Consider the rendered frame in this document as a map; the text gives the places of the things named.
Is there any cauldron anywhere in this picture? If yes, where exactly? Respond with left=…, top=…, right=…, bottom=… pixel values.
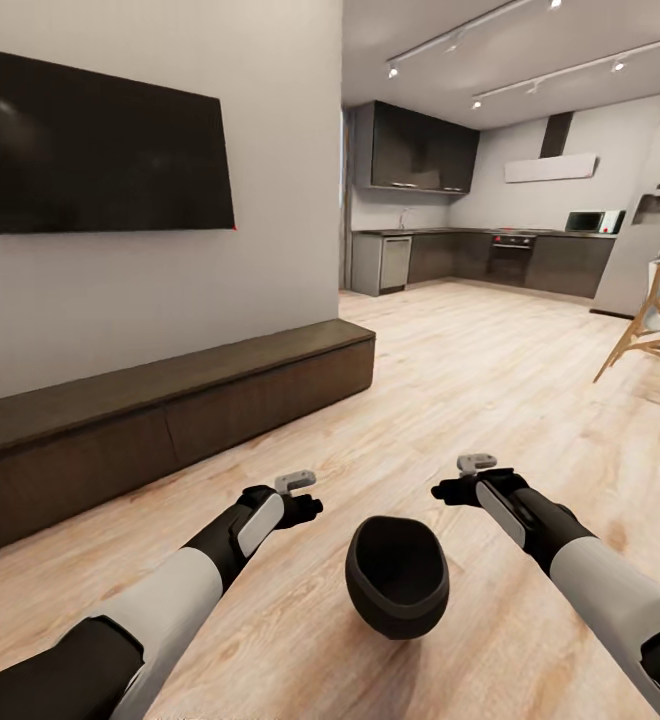
left=346, top=515, right=450, bottom=640

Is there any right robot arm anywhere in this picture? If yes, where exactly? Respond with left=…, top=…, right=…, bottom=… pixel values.
left=431, top=453, right=660, bottom=715

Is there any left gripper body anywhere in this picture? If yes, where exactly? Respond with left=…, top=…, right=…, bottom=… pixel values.
left=284, top=494, right=315, bottom=529

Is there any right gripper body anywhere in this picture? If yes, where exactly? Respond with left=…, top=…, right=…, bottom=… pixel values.
left=440, top=476, right=477, bottom=507

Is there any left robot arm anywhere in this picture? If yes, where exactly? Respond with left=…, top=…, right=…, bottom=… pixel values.
left=0, top=469, right=323, bottom=720

